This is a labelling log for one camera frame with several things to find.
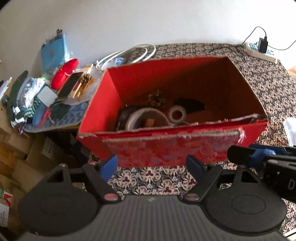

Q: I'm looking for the large tape roll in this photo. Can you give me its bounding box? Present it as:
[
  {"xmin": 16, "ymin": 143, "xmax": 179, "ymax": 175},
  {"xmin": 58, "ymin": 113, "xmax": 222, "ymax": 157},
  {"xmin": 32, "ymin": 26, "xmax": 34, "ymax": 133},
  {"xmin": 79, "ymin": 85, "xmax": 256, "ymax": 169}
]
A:
[{"xmin": 125, "ymin": 108, "xmax": 171, "ymax": 131}]

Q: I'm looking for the red cardboard box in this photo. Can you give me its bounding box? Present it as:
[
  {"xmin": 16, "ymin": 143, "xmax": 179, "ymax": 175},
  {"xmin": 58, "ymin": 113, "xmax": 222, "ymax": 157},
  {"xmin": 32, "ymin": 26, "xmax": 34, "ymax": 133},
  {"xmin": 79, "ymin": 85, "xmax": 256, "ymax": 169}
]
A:
[{"xmin": 77, "ymin": 56, "xmax": 268, "ymax": 167}]

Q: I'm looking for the black box in carton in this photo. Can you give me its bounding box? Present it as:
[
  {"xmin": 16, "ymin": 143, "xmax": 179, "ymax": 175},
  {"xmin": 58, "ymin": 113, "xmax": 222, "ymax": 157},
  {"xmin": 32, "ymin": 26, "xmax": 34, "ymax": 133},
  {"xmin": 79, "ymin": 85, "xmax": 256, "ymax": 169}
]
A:
[{"xmin": 115, "ymin": 109, "xmax": 130, "ymax": 132}]

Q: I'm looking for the black cloth item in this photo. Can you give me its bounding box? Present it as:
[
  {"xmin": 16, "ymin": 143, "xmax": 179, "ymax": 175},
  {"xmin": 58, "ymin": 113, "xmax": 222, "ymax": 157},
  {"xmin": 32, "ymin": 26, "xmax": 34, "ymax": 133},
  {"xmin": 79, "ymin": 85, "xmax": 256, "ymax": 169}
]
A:
[{"xmin": 173, "ymin": 98, "xmax": 206, "ymax": 114}]

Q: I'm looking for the small tape roll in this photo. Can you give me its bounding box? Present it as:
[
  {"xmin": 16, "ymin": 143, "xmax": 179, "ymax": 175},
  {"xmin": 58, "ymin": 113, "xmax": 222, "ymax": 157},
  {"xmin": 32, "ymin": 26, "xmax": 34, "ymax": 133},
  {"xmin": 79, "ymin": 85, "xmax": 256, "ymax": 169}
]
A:
[{"xmin": 168, "ymin": 105, "xmax": 187, "ymax": 124}]

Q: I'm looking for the blue checkered cloth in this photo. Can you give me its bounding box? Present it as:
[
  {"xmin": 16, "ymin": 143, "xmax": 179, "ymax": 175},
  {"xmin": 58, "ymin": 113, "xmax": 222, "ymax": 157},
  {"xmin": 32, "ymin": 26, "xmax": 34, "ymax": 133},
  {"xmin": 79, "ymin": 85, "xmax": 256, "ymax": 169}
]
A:
[{"xmin": 24, "ymin": 101, "xmax": 89, "ymax": 133}]

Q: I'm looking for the patterned tablecloth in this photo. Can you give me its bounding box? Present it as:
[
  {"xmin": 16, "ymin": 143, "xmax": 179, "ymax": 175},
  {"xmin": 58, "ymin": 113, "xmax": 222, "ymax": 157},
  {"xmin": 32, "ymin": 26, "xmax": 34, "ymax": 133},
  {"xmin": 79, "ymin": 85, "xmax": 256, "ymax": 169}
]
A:
[{"xmin": 106, "ymin": 43, "xmax": 296, "ymax": 235}]

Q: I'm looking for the pine cone in box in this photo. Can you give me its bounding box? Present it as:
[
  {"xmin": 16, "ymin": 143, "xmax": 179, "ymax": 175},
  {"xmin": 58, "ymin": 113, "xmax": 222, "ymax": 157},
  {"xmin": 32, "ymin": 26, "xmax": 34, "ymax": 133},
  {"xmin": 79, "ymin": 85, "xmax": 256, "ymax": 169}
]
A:
[{"xmin": 148, "ymin": 90, "xmax": 166, "ymax": 108}]

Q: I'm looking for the black smartphone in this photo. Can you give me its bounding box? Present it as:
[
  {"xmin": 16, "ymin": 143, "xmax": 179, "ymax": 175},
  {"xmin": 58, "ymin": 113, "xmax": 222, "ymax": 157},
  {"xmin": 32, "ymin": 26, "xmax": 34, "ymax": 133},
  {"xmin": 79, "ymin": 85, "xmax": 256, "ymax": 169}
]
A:
[{"xmin": 58, "ymin": 72, "xmax": 83, "ymax": 98}]

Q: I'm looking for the pine cone on table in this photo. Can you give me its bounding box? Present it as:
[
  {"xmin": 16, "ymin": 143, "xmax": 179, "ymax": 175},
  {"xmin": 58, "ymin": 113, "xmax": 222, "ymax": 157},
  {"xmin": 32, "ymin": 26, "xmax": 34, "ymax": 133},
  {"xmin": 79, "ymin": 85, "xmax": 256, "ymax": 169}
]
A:
[{"xmin": 76, "ymin": 74, "xmax": 95, "ymax": 100}]

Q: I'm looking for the white card box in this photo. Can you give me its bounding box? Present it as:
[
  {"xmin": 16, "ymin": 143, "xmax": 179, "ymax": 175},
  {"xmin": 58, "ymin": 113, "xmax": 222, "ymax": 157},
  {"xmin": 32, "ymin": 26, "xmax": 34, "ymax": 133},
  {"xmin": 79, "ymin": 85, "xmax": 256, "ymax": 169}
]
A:
[{"xmin": 37, "ymin": 86, "xmax": 58, "ymax": 108}]

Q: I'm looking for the pile of folded clothes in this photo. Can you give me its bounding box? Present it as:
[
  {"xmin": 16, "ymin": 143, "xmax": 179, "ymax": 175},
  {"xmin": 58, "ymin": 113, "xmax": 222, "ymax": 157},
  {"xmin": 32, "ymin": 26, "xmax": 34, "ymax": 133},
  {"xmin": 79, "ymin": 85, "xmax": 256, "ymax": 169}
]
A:
[{"xmin": 6, "ymin": 70, "xmax": 46, "ymax": 128}]

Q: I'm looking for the red oval case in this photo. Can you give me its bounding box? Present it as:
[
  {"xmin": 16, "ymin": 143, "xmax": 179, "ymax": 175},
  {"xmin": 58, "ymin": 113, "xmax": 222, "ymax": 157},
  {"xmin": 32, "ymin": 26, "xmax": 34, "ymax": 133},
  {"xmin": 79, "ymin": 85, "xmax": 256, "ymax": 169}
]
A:
[{"xmin": 51, "ymin": 58, "xmax": 79, "ymax": 90}]

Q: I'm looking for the white power strip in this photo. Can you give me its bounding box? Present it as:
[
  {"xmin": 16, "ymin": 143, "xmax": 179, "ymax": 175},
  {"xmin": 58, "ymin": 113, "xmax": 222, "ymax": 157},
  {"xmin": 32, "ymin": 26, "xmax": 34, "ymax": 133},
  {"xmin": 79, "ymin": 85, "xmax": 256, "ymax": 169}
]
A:
[{"xmin": 244, "ymin": 43, "xmax": 278, "ymax": 63}]

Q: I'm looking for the black charger plug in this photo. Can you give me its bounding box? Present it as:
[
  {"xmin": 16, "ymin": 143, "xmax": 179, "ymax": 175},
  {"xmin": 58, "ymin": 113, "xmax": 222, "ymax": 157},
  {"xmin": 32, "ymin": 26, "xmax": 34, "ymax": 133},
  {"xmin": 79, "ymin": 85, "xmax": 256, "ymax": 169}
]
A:
[{"xmin": 257, "ymin": 37, "xmax": 268, "ymax": 54}]

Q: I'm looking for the blue pouch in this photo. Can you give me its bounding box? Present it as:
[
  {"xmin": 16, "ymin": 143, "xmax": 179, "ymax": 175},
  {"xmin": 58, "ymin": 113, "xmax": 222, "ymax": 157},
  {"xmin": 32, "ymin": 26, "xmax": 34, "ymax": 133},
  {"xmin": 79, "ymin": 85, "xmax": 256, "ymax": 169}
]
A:
[{"xmin": 41, "ymin": 29, "xmax": 68, "ymax": 73}]

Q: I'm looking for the white coiled cable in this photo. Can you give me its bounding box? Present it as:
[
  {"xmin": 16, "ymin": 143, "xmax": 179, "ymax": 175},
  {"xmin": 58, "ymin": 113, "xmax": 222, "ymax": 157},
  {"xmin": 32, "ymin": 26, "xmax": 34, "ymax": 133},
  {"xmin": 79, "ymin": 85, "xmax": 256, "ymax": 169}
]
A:
[{"xmin": 95, "ymin": 44, "xmax": 157, "ymax": 71}]

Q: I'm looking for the black charger cable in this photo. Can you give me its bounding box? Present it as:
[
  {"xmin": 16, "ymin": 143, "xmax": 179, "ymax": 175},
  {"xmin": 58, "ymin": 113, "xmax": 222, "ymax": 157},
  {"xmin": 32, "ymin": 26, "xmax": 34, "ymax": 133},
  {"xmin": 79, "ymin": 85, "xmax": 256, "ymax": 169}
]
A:
[{"xmin": 209, "ymin": 26, "xmax": 296, "ymax": 58}]

